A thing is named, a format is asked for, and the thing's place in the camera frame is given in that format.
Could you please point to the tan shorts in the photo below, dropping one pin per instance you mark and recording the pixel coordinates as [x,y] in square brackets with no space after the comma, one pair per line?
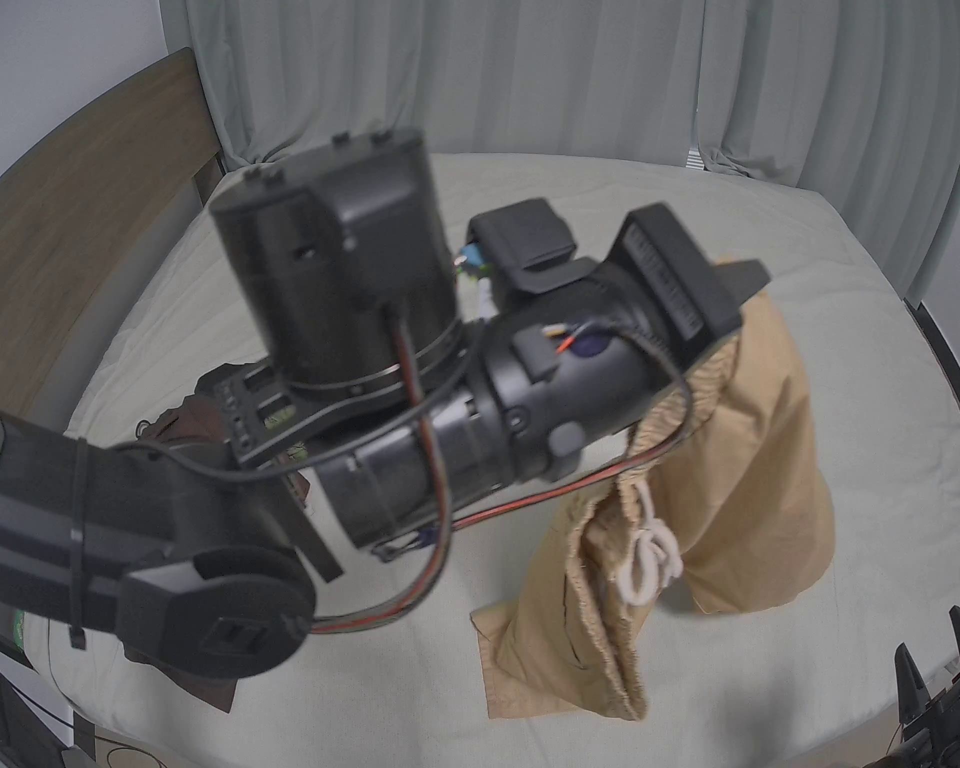
[765,465]

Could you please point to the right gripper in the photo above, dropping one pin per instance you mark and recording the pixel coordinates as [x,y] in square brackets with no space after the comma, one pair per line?
[941,727]

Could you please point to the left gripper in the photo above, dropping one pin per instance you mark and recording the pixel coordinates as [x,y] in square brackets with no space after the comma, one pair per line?
[600,390]

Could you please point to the white slatted vent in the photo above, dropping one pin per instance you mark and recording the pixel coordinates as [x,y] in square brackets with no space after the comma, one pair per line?
[694,159]

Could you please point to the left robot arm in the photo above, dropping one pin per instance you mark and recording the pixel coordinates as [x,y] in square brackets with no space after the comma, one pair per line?
[330,255]

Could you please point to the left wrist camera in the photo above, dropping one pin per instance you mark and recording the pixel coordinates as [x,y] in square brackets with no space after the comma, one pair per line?
[525,232]

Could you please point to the pale green curtain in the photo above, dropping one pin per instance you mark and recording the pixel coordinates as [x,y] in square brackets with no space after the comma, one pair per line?
[862,90]
[450,75]

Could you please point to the bed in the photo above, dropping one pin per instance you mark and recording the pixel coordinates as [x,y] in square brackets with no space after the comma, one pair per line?
[525,187]

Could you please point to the brown garment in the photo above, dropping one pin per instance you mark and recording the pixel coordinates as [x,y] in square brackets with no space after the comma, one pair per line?
[214,690]

